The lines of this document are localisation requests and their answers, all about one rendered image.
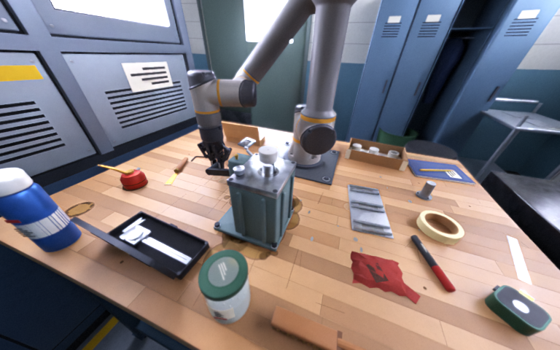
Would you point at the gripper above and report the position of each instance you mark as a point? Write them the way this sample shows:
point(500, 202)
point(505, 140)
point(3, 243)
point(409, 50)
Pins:
point(211, 134)

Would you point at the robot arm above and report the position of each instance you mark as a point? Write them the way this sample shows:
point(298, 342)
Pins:
point(326, 65)

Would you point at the teal latch block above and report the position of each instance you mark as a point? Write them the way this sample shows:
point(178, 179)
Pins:
point(236, 162)

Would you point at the grey lever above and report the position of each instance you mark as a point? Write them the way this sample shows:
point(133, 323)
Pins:
point(246, 142)

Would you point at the white cylinder cup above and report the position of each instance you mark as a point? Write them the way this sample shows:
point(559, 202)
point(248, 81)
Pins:
point(267, 154)

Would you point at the teal ejection fixture body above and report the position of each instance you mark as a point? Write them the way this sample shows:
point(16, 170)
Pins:
point(260, 205)

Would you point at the white flat strip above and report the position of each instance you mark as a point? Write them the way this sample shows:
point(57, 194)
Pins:
point(168, 250)

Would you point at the black shallow tray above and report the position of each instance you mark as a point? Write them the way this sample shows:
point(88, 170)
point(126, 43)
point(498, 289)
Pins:
point(166, 251)

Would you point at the grey setter tray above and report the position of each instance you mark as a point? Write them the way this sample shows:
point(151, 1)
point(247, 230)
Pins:
point(369, 211)

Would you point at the grey round knob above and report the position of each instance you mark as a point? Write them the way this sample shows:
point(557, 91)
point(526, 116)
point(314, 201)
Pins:
point(239, 170)

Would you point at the plain cardboard box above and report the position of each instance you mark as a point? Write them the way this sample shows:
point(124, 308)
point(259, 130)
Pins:
point(240, 132)

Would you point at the red oil can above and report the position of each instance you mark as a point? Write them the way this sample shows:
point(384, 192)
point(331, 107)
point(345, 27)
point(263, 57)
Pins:
point(133, 179)

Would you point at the teal door with window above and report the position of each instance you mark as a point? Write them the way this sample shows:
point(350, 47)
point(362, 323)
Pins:
point(223, 52)

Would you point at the glass jar green lid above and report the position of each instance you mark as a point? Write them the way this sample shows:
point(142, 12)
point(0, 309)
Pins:
point(224, 284)

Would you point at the white small jar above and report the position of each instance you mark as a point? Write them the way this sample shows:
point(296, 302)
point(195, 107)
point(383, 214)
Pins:
point(374, 150)
point(393, 153)
point(357, 147)

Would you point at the grey louvred machine cabinet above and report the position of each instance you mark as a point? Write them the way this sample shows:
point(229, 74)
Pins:
point(87, 78)

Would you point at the cardboard box of jars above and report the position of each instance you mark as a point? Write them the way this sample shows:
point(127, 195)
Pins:
point(372, 161)

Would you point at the green bin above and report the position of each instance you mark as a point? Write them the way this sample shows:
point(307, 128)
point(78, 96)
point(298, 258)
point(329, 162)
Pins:
point(393, 138)

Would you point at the blue spray can white cap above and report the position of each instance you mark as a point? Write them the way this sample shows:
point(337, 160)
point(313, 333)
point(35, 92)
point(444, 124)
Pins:
point(37, 212)

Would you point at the wooden brush block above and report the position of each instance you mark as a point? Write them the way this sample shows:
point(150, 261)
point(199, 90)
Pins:
point(304, 330)

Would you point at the red rag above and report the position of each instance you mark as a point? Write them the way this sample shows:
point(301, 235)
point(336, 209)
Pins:
point(378, 272)

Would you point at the blue locker row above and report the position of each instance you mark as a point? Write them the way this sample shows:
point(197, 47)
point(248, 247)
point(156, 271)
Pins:
point(402, 65)

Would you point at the grey cylinder stand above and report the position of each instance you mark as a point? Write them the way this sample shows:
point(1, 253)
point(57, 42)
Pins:
point(426, 190)

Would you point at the dark round stool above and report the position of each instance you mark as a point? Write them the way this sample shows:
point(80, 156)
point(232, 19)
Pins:
point(431, 149)

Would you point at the cream tape roll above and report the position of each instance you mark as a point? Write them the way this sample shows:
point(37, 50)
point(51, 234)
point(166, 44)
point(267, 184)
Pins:
point(422, 227)

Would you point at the yellow pencil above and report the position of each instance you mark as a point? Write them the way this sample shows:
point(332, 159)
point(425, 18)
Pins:
point(435, 169)

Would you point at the red and black marker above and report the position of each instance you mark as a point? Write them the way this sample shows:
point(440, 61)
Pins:
point(433, 264)

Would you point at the grey metal table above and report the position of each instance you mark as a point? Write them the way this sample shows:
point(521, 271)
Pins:
point(520, 120)

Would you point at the dark side bench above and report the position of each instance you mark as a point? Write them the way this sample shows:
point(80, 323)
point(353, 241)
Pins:
point(525, 210)

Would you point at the green tape measure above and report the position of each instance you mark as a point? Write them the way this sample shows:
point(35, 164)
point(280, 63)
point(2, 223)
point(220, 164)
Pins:
point(518, 310)

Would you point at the grey core post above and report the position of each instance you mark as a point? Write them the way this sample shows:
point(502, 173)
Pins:
point(267, 170)

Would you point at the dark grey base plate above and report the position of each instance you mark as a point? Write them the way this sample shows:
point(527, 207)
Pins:
point(326, 171)

